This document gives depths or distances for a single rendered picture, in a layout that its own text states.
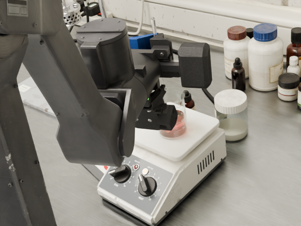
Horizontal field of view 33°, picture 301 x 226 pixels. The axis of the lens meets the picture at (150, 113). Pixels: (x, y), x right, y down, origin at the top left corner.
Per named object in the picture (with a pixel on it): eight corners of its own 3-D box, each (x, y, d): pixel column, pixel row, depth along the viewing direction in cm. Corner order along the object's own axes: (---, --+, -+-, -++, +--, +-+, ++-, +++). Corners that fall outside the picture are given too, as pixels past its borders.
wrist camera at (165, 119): (109, 99, 66) (118, 140, 70) (163, 103, 63) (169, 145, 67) (126, 76, 71) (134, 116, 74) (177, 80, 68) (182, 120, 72)
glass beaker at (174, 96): (179, 119, 86) (174, 79, 82) (195, 135, 82) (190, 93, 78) (148, 132, 85) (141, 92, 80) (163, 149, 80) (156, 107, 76)
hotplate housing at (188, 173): (155, 231, 77) (148, 194, 73) (97, 198, 85) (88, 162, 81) (235, 153, 90) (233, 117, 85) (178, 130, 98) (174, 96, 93)
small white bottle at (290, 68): (302, 85, 105) (303, 57, 101) (293, 90, 104) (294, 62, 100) (292, 80, 107) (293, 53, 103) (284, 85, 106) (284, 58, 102)
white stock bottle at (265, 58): (247, 91, 106) (244, 36, 98) (251, 73, 111) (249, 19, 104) (281, 92, 104) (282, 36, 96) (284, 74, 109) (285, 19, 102)
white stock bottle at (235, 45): (244, 64, 115) (242, 20, 109) (257, 75, 110) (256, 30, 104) (220, 71, 114) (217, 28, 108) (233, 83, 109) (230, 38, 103)
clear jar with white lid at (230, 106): (253, 126, 96) (251, 91, 91) (242, 145, 91) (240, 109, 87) (223, 120, 98) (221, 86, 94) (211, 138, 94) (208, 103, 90)
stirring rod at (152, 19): (169, 132, 82) (153, 18, 71) (166, 131, 82) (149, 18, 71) (171, 129, 82) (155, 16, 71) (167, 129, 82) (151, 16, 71)
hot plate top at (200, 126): (178, 163, 78) (177, 159, 77) (123, 139, 85) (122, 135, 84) (222, 123, 84) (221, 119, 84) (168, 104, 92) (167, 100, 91)
